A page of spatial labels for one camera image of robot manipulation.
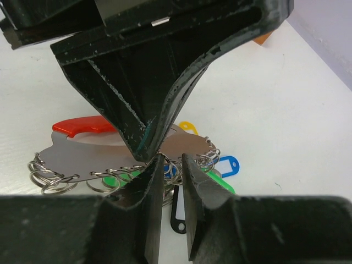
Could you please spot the metal key holder red handle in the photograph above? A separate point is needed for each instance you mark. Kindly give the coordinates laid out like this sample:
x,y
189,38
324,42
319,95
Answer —
x,y
61,167

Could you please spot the key with green tag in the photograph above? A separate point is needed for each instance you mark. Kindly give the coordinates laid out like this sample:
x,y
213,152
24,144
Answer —
x,y
110,180

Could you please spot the black key tag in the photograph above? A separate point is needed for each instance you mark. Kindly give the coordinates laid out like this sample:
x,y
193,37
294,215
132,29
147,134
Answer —
x,y
177,217

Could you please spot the wooden compartment tray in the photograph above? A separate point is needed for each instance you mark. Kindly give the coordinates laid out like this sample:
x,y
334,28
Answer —
x,y
263,38

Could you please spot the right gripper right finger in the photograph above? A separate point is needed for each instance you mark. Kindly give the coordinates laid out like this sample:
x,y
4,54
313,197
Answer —
x,y
220,226

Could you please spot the blue key tag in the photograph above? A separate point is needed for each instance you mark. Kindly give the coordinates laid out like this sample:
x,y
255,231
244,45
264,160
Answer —
x,y
221,167

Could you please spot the green key tag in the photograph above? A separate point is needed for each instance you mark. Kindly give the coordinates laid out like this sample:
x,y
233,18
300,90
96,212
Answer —
x,y
215,177

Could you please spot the yellow key tag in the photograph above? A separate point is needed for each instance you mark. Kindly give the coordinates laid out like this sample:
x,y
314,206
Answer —
x,y
188,127

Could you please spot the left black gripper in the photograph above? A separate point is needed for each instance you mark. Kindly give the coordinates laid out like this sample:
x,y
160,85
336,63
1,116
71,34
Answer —
x,y
138,81

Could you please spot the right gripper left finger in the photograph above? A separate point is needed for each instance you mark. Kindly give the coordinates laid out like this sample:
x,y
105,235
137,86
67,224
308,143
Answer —
x,y
128,225

